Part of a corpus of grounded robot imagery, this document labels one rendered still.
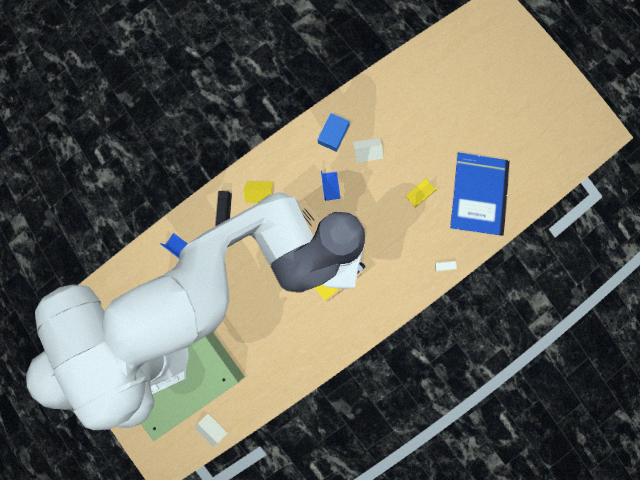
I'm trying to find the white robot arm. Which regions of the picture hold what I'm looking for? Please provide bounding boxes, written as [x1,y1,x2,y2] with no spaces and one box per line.
[26,192,365,430]

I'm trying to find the blue rectangular block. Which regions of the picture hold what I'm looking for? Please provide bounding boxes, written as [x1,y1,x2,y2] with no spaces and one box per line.
[317,113,350,152]

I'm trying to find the blue notebook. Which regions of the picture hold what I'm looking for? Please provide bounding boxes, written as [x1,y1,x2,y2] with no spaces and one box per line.
[450,152,510,236]

